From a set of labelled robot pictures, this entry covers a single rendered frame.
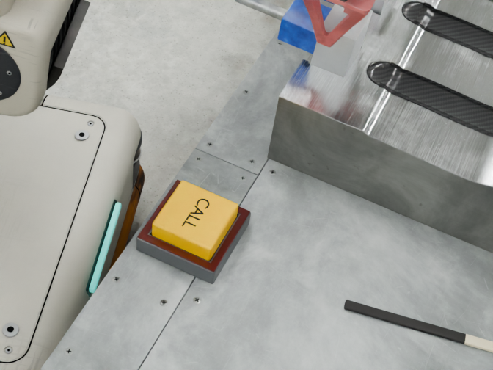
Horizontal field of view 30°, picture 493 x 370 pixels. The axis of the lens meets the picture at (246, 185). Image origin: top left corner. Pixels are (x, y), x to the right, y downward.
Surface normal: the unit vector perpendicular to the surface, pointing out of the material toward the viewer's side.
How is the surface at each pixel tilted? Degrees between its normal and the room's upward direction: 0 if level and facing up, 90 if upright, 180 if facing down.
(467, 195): 90
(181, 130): 0
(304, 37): 91
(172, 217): 0
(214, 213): 0
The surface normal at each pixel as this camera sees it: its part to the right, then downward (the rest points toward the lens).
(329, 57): -0.41, 0.69
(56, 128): 0.11, -0.63
